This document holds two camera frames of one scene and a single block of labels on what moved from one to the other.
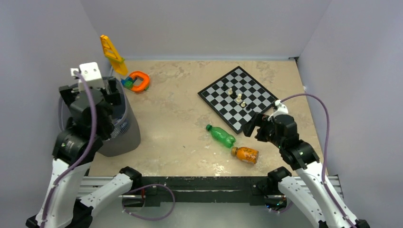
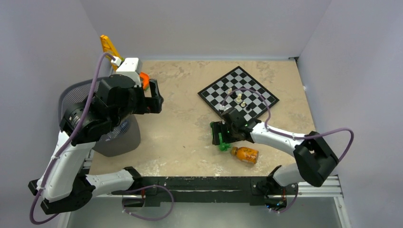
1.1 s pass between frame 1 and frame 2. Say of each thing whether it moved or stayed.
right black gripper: moved
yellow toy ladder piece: stayed
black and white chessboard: stayed
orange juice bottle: stayed
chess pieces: stayed
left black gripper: moved
